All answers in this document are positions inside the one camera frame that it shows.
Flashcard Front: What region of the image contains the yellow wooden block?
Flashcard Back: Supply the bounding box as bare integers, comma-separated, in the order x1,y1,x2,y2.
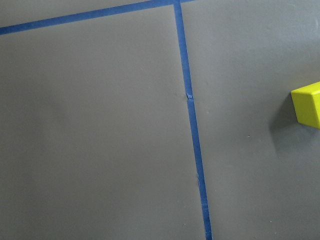
290,82,320,129

